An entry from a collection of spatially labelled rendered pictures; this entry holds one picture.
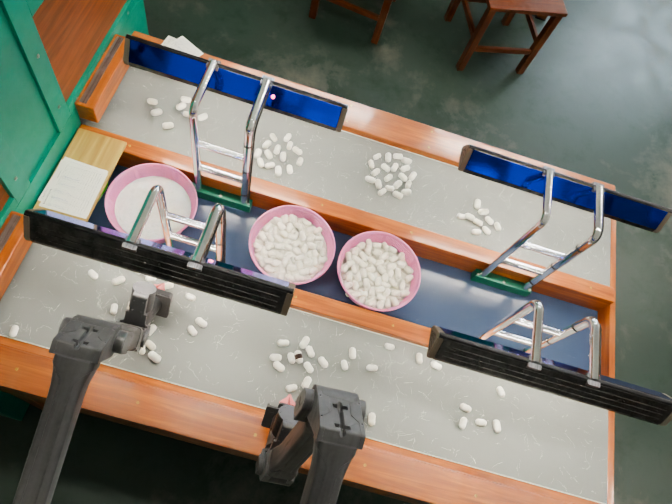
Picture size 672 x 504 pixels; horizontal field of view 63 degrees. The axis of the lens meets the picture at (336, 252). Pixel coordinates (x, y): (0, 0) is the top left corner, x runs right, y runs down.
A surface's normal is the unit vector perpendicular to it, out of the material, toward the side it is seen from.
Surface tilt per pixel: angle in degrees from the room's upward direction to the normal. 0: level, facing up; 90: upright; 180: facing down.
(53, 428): 20
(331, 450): 28
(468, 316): 0
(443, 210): 0
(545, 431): 0
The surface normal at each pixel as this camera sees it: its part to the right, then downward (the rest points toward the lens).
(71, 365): 0.18, -0.07
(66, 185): 0.18, -0.40
